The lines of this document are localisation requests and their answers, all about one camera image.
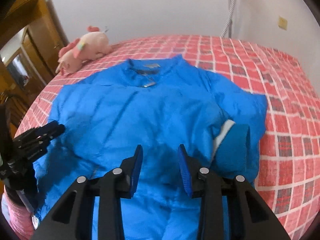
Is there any blue puffer jacket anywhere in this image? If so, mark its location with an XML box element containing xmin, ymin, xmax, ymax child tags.
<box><xmin>34</xmin><ymin>55</ymin><xmax>267</xmax><ymax>239</ymax></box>

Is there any pink sleeve forearm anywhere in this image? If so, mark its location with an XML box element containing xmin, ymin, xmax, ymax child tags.
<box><xmin>2</xmin><ymin>186</ymin><xmax>35</xmax><ymax>239</ymax></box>

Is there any dark wooden chair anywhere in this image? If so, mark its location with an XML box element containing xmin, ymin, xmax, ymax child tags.
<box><xmin>4</xmin><ymin>94</ymin><xmax>29</xmax><ymax>128</ymax></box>

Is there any red plaid bed cover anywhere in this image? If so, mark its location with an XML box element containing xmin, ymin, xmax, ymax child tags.
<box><xmin>17</xmin><ymin>35</ymin><xmax>319</xmax><ymax>239</ymax></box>

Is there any pink plush unicorn toy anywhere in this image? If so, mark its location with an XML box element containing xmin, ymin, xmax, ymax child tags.
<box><xmin>55</xmin><ymin>25</ymin><xmax>112</xmax><ymax>75</ymax></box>

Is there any white garment steamer stand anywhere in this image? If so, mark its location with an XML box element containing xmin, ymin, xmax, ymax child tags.
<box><xmin>220</xmin><ymin>0</ymin><xmax>236</xmax><ymax>38</ymax></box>

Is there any yellowed wall socket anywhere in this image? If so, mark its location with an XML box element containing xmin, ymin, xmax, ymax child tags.
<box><xmin>278</xmin><ymin>16</ymin><xmax>288</xmax><ymax>30</ymax></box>

